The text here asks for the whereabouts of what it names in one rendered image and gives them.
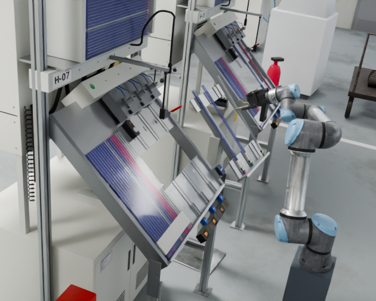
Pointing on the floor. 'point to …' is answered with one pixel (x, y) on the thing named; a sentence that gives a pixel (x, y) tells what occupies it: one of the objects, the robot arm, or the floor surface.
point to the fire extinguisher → (274, 73)
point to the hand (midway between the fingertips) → (238, 109)
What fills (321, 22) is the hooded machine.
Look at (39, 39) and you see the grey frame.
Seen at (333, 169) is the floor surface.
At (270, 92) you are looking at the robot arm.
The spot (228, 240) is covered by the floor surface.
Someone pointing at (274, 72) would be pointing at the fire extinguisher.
